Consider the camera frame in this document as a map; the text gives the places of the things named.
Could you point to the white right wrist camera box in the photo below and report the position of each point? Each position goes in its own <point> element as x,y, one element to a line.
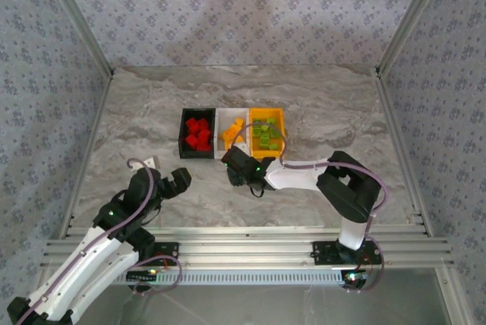
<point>242,149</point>

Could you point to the orange plastic bin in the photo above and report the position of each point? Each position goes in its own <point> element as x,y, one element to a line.
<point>266,155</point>

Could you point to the aluminium frame side rail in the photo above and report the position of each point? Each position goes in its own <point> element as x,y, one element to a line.
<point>99,112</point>
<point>391,112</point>

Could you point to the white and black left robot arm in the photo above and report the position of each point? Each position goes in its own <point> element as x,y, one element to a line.
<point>76,268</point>

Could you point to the red lego brick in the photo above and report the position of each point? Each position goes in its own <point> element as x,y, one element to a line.
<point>204,123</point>
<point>204,136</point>
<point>191,140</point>
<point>203,147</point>
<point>193,125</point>

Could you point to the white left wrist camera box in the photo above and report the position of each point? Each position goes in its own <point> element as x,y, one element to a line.
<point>151,161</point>

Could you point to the orange lego brick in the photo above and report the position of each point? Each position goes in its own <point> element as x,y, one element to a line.
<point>229,133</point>
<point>228,145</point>
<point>240,139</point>
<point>238,122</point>

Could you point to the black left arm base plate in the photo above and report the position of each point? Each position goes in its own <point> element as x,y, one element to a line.
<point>169,251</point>

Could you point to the black plastic bin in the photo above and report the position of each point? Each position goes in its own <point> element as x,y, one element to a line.
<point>197,155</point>

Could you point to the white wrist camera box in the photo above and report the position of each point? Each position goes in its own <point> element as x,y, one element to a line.
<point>151,161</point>
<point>242,149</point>

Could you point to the long green lego brick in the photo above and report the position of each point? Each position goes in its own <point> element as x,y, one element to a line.
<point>259,123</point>
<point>273,133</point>

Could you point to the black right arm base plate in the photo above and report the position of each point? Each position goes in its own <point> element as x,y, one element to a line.
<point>322,251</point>

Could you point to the aluminium frame post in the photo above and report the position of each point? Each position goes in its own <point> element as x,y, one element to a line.
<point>79,17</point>
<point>413,17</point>

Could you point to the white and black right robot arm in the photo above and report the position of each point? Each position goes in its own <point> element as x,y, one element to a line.
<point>292,177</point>

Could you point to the aluminium frame base beam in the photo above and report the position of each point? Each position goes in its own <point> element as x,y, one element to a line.
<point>247,245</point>

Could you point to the white plastic bin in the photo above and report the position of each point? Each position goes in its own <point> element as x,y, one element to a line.
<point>222,116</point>

